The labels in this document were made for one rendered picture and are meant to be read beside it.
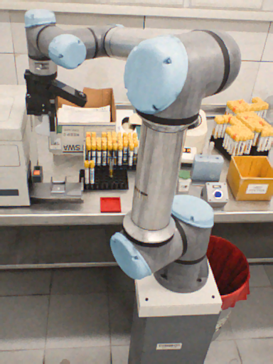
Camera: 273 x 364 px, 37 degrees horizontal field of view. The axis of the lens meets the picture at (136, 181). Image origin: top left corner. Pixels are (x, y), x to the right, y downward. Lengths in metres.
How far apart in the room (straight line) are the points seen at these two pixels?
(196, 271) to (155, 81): 0.56
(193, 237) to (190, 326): 0.30
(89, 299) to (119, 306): 0.16
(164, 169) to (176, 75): 0.20
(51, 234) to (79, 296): 0.35
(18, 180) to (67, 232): 0.87
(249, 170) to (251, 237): 0.75
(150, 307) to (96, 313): 1.10
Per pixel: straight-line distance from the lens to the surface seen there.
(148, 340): 1.21
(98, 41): 1.05
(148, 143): 0.74
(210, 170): 1.47
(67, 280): 2.27
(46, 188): 1.37
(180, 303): 1.07
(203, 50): 0.70
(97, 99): 1.77
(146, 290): 1.08
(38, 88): 1.17
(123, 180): 1.43
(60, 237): 2.11
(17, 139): 1.22
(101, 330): 2.09
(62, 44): 0.98
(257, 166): 1.56
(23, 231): 2.16
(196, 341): 1.25
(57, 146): 1.24
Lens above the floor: 1.78
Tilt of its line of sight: 38 degrees down
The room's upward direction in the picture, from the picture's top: 5 degrees clockwise
